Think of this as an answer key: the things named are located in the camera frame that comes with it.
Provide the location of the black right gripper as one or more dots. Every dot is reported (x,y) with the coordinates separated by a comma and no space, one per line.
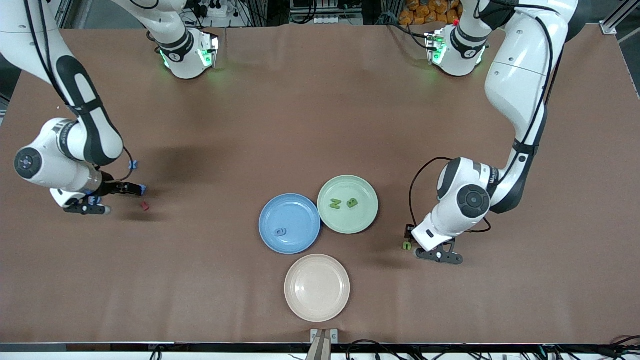
(111,188)

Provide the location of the blue plate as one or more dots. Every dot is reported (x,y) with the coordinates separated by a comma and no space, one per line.
(300,220)

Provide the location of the aluminium frame profile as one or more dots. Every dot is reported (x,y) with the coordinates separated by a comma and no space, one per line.
(64,12)
(608,27)

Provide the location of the green foam letter N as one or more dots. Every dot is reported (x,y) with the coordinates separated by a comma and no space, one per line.
(335,204)

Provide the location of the blue foam letter a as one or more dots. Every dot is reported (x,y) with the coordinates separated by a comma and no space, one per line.
(276,231)

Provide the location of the pile of orange fruits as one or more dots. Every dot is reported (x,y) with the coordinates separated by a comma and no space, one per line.
(430,12)

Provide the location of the beige plate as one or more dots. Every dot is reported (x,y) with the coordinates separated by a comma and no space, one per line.
(317,287)

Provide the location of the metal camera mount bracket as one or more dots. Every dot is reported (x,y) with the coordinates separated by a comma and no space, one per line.
(324,336)

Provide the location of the brown paper table cover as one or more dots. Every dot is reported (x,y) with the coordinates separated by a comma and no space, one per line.
(300,125)

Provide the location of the green foam letter B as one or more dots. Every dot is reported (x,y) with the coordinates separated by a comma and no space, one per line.
(349,202)

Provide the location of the green plate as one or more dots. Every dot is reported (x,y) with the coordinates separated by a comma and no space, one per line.
(347,222)

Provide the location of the black table edge rail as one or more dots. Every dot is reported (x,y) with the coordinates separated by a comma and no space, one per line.
(100,347)

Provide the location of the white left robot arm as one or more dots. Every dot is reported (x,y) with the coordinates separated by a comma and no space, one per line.
(515,75)

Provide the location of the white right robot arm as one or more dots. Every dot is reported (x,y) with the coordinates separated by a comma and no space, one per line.
(50,170)

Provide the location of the white power strip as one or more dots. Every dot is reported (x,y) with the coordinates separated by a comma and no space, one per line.
(215,9)
(330,20)

